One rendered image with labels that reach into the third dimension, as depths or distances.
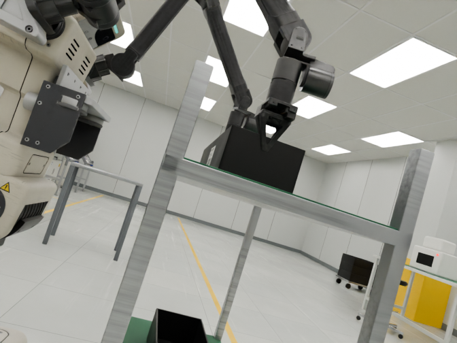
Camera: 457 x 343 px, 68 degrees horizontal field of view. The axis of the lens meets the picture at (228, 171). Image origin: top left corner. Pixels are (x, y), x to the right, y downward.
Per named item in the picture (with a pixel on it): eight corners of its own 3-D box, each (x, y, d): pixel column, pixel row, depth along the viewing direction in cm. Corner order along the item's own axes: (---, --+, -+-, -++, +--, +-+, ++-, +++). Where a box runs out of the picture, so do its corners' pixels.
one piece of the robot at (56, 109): (-1, 137, 77) (32, 50, 79) (43, 148, 104) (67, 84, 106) (71, 160, 79) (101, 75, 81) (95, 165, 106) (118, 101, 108)
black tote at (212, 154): (194, 177, 127) (204, 149, 127) (237, 191, 129) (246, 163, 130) (215, 174, 70) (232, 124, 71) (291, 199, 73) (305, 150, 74)
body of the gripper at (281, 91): (280, 124, 79) (289, 94, 79) (296, 116, 69) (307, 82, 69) (254, 115, 78) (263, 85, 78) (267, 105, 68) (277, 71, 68)
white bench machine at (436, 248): (428, 271, 466) (436, 239, 470) (458, 282, 424) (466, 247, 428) (407, 265, 456) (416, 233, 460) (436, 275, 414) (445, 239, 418)
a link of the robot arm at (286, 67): (276, 60, 77) (281, 49, 71) (305, 69, 77) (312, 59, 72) (267, 88, 77) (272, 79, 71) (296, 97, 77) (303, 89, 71)
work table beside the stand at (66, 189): (117, 261, 334) (143, 184, 340) (41, 243, 313) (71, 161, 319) (117, 250, 377) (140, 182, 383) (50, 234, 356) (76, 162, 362)
